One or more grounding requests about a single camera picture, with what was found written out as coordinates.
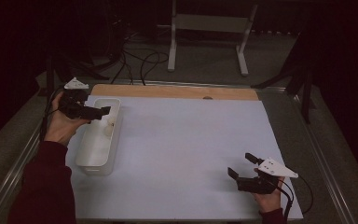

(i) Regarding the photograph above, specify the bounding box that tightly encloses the person's left hand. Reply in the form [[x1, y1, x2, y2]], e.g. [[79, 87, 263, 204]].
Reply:
[[44, 91, 90, 147]]

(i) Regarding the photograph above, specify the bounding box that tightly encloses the left hand-held gripper cable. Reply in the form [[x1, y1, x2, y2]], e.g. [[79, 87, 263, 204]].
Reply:
[[38, 88, 63, 144]]

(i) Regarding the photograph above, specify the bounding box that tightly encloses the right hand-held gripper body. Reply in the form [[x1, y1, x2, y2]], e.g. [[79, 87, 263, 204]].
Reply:
[[236, 157, 299, 195]]

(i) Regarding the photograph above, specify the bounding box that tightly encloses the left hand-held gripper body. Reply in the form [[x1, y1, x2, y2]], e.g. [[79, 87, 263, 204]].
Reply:
[[57, 77, 91, 120]]

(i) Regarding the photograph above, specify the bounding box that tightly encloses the black looped floor cable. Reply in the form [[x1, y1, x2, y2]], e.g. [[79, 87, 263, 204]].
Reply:
[[139, 50, 170, 86]]

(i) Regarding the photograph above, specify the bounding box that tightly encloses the white plastic bin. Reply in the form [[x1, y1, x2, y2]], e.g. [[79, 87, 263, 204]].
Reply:
[[74, 97, 122, 176]]

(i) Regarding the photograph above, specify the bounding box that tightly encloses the wooden table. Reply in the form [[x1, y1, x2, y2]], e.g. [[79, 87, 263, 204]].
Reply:
[[90, 83, 259, 101]]

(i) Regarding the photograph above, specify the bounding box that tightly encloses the person's right hand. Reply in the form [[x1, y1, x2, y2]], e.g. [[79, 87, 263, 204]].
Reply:
[[251, 167, 285, 215]]

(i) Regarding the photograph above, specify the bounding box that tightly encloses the black straight floor cable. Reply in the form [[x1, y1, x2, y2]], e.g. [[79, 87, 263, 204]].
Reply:
[[110, 31, 135, 85]]

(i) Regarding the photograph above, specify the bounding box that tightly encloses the right hand-held gripper cable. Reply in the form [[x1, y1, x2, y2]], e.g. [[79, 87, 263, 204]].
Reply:
[[278, 176, 314, 220]]

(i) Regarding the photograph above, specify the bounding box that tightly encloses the white metal stand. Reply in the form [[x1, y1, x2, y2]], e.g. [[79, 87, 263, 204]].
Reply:
[[167, 0, 259, 77]]

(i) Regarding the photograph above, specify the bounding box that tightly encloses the hand-held gripper cable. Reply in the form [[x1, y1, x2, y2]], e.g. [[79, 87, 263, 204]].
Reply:
[[38, 88, 63, 144], [278, 176, 314, 220]]

